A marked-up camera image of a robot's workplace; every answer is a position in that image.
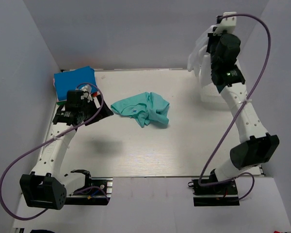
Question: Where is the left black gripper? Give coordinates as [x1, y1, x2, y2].
[80, 95, 113, 126]

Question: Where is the white t shirt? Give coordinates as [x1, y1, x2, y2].
[187, 25, 215, 88]

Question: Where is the teal t shirt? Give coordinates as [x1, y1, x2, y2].
[111, 92, 170, 128]

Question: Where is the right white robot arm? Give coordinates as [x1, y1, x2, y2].
[207, 32, 279, 194]

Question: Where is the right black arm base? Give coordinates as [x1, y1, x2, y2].
[188, 179, 240, 207]

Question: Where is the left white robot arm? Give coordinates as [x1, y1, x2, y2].
[20, 85, 113, 210]

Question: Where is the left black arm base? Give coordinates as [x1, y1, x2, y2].
[65, 177, 113, 206]

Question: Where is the green folded t shirt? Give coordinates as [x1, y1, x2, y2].
[56, 101, 66, 106]

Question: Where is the blue folded t shirt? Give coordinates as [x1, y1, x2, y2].
[54, 66, 96, 102]

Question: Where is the white plastic basket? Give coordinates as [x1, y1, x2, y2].
[199, 83, 229, 111]

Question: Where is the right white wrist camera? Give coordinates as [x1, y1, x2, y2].
[213, 12, 237, 35]

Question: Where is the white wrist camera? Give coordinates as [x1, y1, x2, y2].
[79, 84, 92, 98]
[213, 12, 237, 35]

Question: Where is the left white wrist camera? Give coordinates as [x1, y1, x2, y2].
[79, 84, 92, 98]

